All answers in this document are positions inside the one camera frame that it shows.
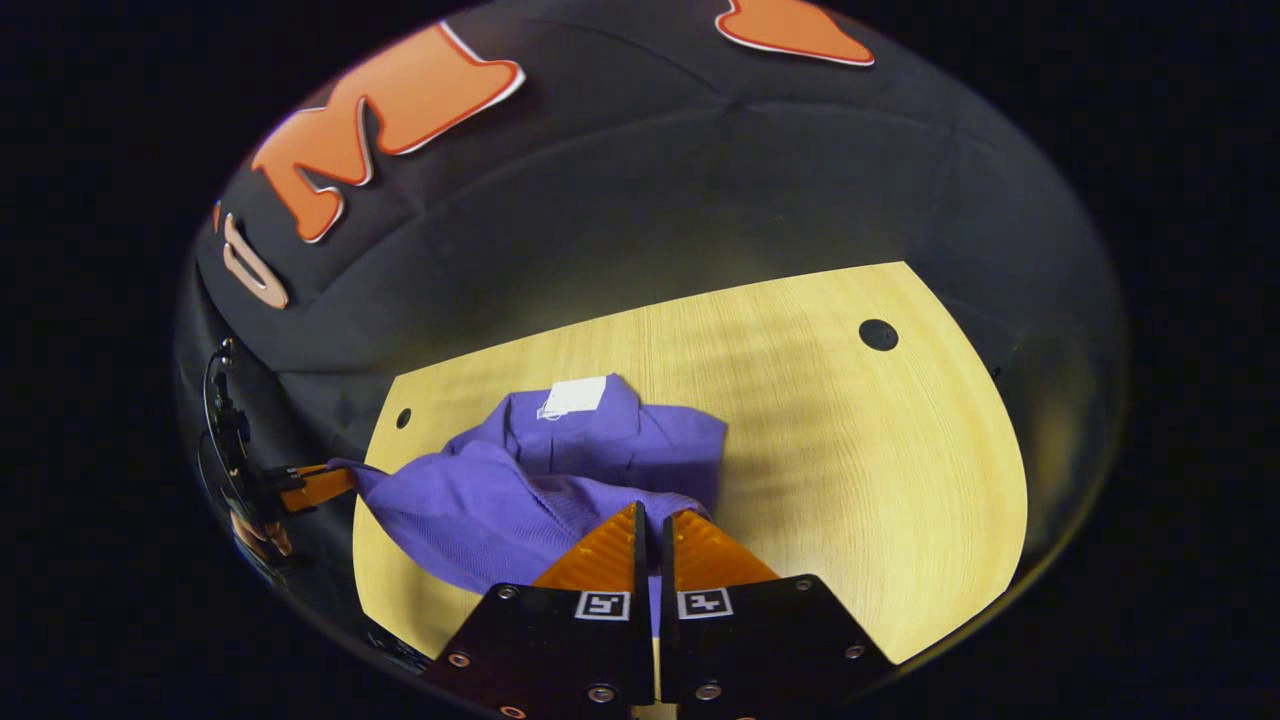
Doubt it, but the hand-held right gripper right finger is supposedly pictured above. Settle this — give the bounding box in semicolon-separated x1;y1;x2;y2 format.
658;508;896;720

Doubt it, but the purple jacket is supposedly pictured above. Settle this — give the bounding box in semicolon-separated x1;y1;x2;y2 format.
330;373;729;636

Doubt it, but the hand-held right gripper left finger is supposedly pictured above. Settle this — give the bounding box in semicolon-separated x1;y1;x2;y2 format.
422;500;657;720

